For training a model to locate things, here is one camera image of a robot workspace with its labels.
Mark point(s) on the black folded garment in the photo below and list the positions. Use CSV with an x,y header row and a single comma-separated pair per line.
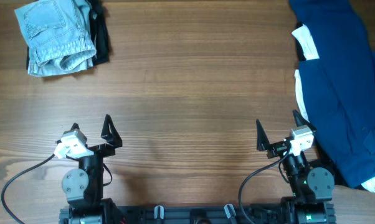
x,y
100,37

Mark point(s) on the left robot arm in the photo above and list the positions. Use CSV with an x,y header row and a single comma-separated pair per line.
x,y
84,185

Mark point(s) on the light blue folded jeans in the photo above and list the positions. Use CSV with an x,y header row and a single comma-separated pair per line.
x,y
55,34

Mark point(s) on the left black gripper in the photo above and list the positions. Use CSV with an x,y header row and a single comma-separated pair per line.
x,y
112,137

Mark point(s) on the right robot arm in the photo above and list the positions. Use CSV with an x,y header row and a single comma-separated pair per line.
x,y
312,186

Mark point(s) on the blue shirt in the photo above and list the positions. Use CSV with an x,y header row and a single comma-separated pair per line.
x,y
339,86

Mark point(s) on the white shirt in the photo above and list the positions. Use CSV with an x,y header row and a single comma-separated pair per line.
x,y
306,49

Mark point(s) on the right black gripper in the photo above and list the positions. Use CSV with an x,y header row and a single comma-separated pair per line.
x,y
278,149

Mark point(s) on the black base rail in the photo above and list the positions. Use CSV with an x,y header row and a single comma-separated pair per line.
x,y
193,214

